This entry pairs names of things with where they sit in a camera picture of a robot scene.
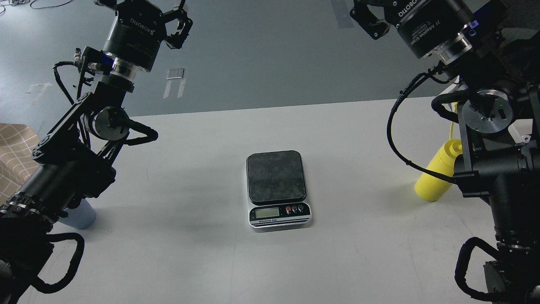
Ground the black floor cable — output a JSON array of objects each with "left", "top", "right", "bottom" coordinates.
[{"left": 0, "top": 0, "right": 74, "bottom": 15}]

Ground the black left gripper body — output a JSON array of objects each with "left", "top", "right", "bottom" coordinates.
[{"left": 103, "top": 1, "right": 166, "bottom": 72}]

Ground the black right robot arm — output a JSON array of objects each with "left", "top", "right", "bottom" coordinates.
[{"left": 350, "top": 0, "right": 539, "bottom": 304}]

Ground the blue ribbed cup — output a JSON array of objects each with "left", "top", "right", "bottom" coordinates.
[{"left": 58, "top": 198, "right": 97, "bottom": 230}]

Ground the black digital kitchen scale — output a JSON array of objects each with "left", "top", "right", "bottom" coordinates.
[{"left": 246, "top": 150, "right": 312, "bottom": 230}]

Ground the yellow squeeze bottle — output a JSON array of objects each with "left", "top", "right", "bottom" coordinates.
[{"left": 415, "top": 102, "right": 464, "bottom": 202}]

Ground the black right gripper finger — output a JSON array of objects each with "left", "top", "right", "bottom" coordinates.
[{"left": 350, "top": 0, "right": 390, "bottom": 40}]

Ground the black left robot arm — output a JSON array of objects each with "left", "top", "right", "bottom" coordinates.
[{"left": 1, "top": 0, "right": 193, "bottom": 304}]

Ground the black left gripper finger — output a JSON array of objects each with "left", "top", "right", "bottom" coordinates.
[{"left": 163, "top": 0, "right": 193, "bottom": 49}]

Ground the grey floor plate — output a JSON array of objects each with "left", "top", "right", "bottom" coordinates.
[{"left": 166, "top": 68, "right": 185, "bottom": 80}]

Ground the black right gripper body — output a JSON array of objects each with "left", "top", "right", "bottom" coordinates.
[{"left": 383, "top": 0, "right": 474, "bottom": 58}]

